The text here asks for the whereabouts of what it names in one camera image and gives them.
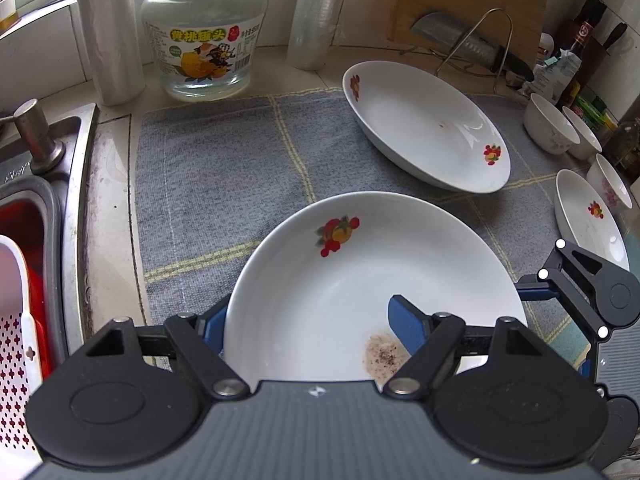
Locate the white pink-flower bowl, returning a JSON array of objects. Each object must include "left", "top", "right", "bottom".
[
  {"left": 523, "top": 93, "right": 581, "bottom": 156},
  {"left": 586, "top": 153, "right": 633, "bottom": 209},
  {"left": 561, "top": 106, "right": 604, "bottom": 161}
]

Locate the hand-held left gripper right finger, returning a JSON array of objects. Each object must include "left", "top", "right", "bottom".
[{"left": 382, "top": 294, "right": 549, "bottom": 401}]

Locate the white perforated colander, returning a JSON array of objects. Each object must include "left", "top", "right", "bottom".
[{"left": 0, "top": 234, "right": 53, "bottom": 448}]

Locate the glass oil bottle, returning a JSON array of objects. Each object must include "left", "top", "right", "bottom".
[{"left": 607, "top": 117, "right": 640, "bottom": 171}]

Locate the white plastic bag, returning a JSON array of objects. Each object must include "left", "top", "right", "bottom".
[{"left": 535, "top": 50, "right": 583, "bottom": 106}]

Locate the green-lid jar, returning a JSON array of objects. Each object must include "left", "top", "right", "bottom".
[{"left": 575, "top": 95, "right": 608, "bottom": 131}]

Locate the grey checked cloth mat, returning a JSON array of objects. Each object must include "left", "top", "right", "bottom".
[{"left": 134, "top": 87, "right": 631, "bottom": 376}]

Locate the metal wire rack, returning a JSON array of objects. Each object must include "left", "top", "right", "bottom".
[{"left": 400, "top": 8, "right": 516, "bottom": 93}]

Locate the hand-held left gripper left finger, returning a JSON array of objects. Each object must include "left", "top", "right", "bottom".
[{"left": 86, "top": 296, "right": 252, "bottom": 401}]

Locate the clear plastic wrap roll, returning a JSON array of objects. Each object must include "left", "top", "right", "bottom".
[
  {"left": 287, "top": 0, "right": 353, "bottom": 72},
  {"left": 72, "top": 0, "right": 147, "bottom": 107}
]

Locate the red plastic basin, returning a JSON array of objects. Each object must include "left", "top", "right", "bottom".
[{"left": 0, "top": 195, "right": 56, "bottom": 376}]

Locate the metal sink knob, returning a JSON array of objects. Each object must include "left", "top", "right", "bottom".
[{"left": 14, "top": 99, "right": 66, "bottom": 173}]

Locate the dark soy sauce bottle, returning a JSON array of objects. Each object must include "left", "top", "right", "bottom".
[{"left": 555, "top": 0, "right": 608, "bottom": 106}]

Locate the white fruit-print plate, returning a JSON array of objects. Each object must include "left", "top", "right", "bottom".
[
  {"left": 554, "top": 169, "right": 631, "bottom": 273},
  {"left": 342, "top": 60, "right": 512, "bottom": 195},
  {"left": 223, "top": 191, "right": 529, "bottom": 383}
]

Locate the glass jar with yellow lid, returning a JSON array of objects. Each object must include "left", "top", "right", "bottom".
[{"left": 140, "top": 0, "right": 264, "bottom": 102}]

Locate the kitchen knife with black handle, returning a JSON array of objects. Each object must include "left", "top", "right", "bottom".
[{"left": 410, "top": 11, "right": 536, "bottom": 82}]

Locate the maroon block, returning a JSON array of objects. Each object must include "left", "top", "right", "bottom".
[{"left": 582, "top": 35, "right": 616, "bottom": 92}]

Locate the stainless steel sink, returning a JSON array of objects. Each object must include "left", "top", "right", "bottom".
[{"left": 0, "top": 102, "right": 101, "bottom": 361}]

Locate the black handle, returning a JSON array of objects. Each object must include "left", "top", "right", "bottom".
[{"left": 602, "top": 22, "right": 628, "bottom": 53}]

